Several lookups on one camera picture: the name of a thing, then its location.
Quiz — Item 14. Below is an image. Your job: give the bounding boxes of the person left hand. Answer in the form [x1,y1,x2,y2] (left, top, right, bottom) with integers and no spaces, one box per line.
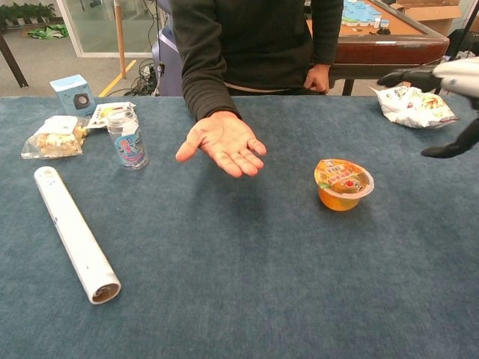
[303,64,332,95]

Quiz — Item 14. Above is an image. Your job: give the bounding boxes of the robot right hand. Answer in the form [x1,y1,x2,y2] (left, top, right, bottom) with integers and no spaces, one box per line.
[376,57,479,159]

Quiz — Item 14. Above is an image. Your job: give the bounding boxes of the person right hand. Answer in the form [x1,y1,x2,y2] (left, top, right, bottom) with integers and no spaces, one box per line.
[175,110,268,179]

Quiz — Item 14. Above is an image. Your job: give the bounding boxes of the orange jelly cup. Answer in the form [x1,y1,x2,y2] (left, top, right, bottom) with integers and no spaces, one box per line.
[314,158,375,212]

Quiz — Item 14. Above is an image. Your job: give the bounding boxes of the person right forearm dark sleeve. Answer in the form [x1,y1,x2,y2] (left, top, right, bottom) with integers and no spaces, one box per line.
[181,61,242,123]

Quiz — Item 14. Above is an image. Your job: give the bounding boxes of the person left forearm dark sleeve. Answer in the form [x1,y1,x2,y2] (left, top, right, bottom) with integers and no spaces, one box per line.
[310,14,344,67]

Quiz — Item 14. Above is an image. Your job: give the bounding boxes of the black tripod leg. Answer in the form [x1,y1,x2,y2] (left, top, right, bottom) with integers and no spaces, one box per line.
[451,0,479,61]

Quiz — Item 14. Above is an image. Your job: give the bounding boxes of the white printed snack bag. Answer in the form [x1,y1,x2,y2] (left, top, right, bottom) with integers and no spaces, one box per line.
[369,85,460,130]

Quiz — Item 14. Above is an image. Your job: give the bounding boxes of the cardboard box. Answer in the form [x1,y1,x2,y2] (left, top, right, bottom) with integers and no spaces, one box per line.
[388,0,465,37]

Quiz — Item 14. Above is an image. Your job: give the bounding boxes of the person torso dark sweater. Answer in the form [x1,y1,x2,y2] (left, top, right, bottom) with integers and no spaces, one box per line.
[168,0,344,96]

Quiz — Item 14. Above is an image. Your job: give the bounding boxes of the brown wooden mahjong table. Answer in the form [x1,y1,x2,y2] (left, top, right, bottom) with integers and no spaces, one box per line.
[306,0,451,96]

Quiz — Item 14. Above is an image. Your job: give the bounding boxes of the blue mahjong tile pile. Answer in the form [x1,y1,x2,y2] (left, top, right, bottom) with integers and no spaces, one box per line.
[340,0,382,26]

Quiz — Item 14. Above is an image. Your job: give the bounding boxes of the clear bottle blue label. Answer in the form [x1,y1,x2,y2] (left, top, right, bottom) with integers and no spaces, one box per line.
[106,108,150,171]

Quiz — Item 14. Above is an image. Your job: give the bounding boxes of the purple grey chair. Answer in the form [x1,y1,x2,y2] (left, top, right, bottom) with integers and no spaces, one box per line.
[151,25,185,97]

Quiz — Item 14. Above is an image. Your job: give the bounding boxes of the blue felt table cover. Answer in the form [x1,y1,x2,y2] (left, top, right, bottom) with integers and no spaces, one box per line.
[0,95,479,359]

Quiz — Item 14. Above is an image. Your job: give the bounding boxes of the white yellow flat packet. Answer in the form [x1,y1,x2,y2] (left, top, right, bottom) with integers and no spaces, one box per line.
[86,101,136,130]

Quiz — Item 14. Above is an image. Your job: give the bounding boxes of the wooden pole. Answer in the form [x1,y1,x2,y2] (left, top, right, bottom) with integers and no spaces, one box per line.
[114,0,127,79]

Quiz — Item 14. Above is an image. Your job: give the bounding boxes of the light blue speaker box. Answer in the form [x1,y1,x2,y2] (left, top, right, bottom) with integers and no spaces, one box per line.
[49,74,97,117]

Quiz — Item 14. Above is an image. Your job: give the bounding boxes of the clear bag of puffed snack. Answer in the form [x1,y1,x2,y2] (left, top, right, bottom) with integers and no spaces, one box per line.
[20,115,90,160]

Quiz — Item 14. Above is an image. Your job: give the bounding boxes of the white paper roll tube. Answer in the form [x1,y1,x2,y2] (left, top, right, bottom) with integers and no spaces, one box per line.
[33,165,122,305]

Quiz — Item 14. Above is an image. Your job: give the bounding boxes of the green cloth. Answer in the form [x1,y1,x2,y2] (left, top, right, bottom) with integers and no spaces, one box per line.
[26,23,70,40]

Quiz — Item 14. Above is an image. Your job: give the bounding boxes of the black table leg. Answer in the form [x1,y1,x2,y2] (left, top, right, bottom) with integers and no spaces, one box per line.
[0,33,29,89]

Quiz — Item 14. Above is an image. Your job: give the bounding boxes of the row of potted plants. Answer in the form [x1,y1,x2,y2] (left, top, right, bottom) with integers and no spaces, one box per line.
[0,1,56,27]

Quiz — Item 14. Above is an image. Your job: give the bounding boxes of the black cable bundle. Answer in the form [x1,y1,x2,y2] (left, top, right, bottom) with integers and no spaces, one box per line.
[123,58,162,97]

